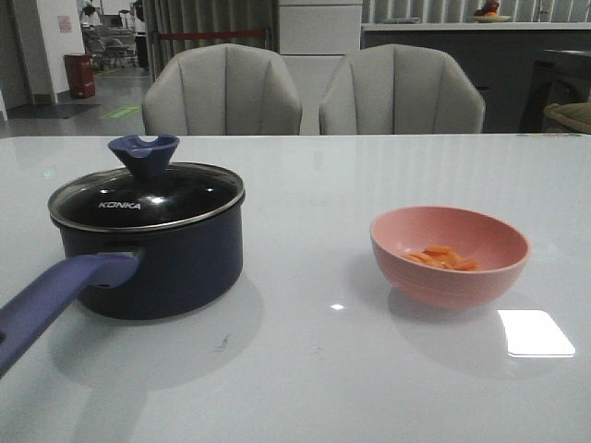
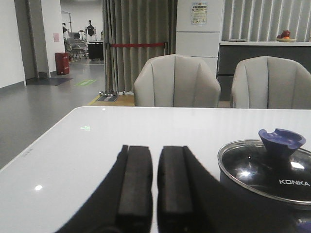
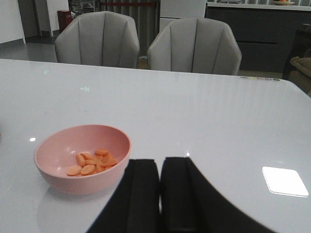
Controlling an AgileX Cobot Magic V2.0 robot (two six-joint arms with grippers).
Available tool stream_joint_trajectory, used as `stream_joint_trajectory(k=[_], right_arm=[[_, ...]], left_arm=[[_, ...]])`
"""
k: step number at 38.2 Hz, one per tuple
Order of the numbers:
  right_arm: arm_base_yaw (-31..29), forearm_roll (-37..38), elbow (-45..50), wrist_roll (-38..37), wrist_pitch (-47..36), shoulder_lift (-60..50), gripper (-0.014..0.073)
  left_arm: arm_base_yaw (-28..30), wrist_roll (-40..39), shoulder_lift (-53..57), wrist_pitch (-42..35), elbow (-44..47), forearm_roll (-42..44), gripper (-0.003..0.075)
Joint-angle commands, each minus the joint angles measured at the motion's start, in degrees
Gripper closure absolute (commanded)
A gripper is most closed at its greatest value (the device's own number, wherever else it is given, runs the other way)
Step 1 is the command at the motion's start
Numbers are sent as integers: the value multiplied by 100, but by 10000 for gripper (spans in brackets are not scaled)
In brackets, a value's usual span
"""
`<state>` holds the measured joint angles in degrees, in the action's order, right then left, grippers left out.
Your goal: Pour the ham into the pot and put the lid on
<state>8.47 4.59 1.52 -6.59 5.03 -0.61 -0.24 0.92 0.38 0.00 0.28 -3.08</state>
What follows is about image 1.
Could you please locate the orange ham slices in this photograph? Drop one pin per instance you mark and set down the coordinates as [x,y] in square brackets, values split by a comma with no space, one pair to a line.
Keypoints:
[442,257]

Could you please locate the glass pot lid blue knob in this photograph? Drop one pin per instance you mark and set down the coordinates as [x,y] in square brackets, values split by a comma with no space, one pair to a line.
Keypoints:
[148,193]

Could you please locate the pink plastic bowl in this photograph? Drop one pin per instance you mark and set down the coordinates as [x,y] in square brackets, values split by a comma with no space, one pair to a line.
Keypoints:
[500,250]

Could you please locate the left beige upholstered chair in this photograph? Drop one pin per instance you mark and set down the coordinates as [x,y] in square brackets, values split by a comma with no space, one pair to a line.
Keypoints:
[223,90]

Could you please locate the beige upholstered chair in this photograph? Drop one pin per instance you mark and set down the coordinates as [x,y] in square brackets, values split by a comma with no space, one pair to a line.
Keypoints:
[396,89]
[223,90]

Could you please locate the right beige upholstered chair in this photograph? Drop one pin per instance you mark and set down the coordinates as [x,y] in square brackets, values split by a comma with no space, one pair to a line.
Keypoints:
[396,89]

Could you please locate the white cabinet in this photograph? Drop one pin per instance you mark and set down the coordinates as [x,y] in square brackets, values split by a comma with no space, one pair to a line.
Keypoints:
[312,37]

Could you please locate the red trash bin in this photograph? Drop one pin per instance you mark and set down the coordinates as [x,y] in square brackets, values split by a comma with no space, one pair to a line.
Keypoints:
[79,74]

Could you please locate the grey counter sideboard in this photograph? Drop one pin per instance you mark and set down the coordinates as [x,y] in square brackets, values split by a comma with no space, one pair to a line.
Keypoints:
[519,68]

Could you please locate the fruit plate on counter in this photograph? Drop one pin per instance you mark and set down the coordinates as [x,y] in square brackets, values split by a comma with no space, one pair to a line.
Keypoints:
[488,12]

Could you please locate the olive cushion seat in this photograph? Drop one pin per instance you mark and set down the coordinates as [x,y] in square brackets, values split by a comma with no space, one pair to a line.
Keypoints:
[569,118]

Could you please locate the dark blue saucepan purple handle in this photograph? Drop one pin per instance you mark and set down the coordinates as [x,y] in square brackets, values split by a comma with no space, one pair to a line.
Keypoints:
[130,276]

